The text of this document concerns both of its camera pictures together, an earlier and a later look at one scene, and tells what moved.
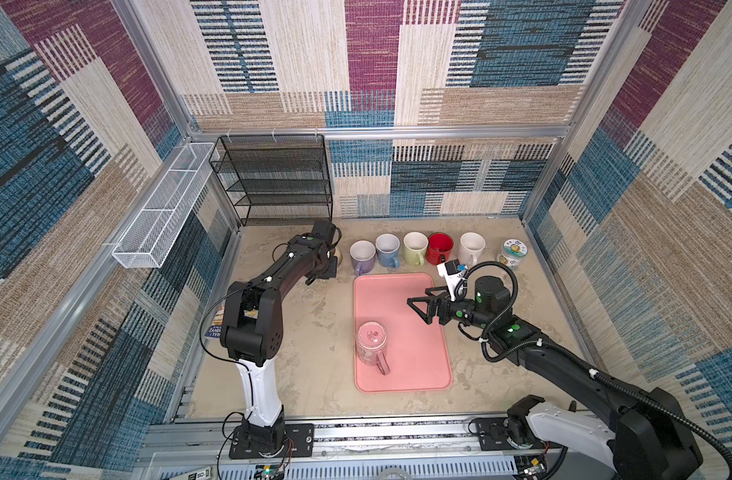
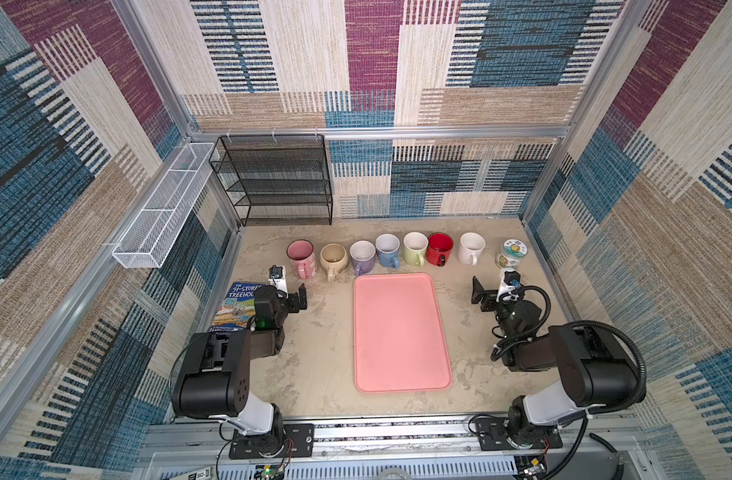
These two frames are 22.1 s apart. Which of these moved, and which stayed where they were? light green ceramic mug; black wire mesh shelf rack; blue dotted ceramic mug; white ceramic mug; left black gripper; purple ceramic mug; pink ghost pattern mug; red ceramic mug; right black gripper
Moved: pink ghost pattern mug; left black gripper; right black gripper
Stayed: black wire mesh shelf rack; white ceramic mug; blue dotted ceramic mug; light green ceramic mug; purple ceramic mug; red ceramic mug
